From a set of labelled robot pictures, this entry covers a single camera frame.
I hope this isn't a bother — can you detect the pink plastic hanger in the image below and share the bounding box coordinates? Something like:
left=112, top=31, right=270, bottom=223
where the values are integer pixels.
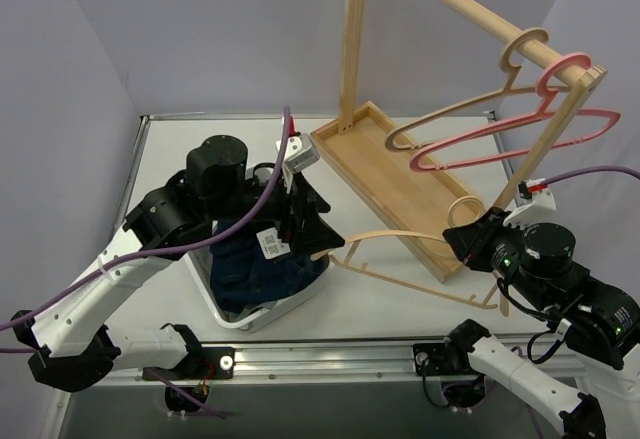
left=408, top=51, right=622, bottom=175

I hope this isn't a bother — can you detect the aluminium mounting rail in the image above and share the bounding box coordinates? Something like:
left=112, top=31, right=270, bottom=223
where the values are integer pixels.
left=53, top=341, right=531, bottom=388

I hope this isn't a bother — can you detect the wooden clothes rack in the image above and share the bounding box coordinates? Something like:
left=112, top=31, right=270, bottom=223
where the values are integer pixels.
left=309, top=0, right=609, bottom=285

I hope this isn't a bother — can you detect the dark blue denim skirt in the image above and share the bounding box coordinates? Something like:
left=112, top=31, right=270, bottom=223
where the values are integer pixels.
left=209, top=221, right=329, bottom=314

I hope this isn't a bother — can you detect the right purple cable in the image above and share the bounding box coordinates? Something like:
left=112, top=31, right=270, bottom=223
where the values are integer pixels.
left=542, top=166, right=640, bottom=185

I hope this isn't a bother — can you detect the beige hanger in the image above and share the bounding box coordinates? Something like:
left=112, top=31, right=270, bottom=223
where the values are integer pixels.
left=384, top=27, right=550, bottom=152
left=312, top=196, right=511, bottom=318

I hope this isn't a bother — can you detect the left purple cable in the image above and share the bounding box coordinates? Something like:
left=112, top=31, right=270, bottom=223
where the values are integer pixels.
left=0, top=105, right=296, bottom=418

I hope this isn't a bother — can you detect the white plastic basket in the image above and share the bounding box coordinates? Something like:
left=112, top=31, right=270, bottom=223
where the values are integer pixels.
left=184, top=249, right=334, bottom=334

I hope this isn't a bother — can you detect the purple cable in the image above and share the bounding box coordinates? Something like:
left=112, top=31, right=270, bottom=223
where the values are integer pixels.
left=542, top=166, right=640, bottom=185
left=0, top=105, right=296, bottom=418

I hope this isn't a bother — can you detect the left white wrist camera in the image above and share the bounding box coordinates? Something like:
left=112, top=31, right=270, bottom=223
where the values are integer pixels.
left=282, top=133, right=320, bottom=177

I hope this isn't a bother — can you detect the beige hanger front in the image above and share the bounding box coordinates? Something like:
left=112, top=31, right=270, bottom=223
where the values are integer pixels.
left=384, top=27, right=550, bottom=152

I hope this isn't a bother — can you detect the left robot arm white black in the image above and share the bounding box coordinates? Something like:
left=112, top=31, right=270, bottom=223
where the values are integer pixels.
left=10, top=133, right=344, bottom=392

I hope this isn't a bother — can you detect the grey pleated skirt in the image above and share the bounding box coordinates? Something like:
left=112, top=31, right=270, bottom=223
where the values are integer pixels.
left=226, top=301, right=280, bottom=323

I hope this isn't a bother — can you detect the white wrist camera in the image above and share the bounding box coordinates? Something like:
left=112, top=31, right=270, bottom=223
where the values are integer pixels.
left=282, top=133, right=320, bottom=177
left=503, top=178, right=557, bottom=227

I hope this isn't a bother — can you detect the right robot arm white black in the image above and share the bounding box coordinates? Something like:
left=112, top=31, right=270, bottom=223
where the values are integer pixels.
left=443, top=208, right=639, bottom=438

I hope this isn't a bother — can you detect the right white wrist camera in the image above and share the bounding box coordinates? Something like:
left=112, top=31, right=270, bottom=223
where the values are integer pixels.
left=503, top=178, right=557, bottom=227

